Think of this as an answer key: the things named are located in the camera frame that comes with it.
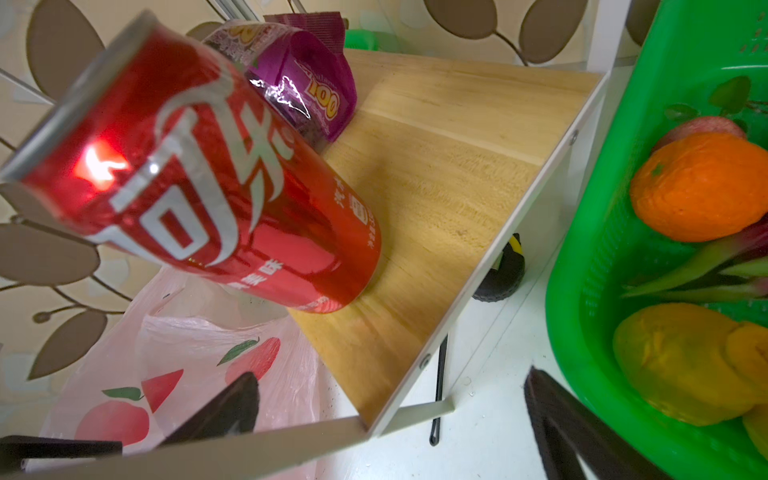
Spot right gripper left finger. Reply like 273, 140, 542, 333
1, 372, 260, 474

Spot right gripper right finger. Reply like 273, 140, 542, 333
524, 367, 669, 480

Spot pink plastic grocery bag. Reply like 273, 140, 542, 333
41, 268, 321, 454

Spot red cola can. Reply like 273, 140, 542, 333
1, 11, 382, 313

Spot purple snack bag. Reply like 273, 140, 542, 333
203, 12, 358, 153

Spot green fruit basket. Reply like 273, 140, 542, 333
546, 1, 767, 479

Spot yellow bell pepper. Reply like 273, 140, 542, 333
613, 303, 767, 426

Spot black tape measure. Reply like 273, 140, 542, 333
473, 233, 526, 303

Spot pink dragon fruit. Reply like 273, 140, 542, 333
622, 217, 767, 304

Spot orange tangerine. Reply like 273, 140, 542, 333
629, 133, 767, 243

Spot white wooden two-tier shelf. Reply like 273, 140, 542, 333
0, 0, 634, 480

